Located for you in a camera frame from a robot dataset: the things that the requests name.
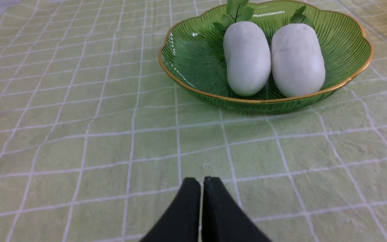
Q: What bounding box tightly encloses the green ribbed plastic plate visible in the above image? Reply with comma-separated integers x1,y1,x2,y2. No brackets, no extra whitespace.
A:
158,0,375,114

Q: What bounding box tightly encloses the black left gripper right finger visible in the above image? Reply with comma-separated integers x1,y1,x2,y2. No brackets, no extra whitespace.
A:
201,176,271,242

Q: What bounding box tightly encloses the green checkered tablecloth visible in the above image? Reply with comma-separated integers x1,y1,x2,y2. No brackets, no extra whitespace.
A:
0,0,387,242

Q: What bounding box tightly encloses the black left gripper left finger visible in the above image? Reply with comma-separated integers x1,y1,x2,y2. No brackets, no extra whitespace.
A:
141,177,201,242

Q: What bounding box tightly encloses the white radish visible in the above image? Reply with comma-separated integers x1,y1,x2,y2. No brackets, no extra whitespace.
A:
213,0,272,97
271,6,326,97

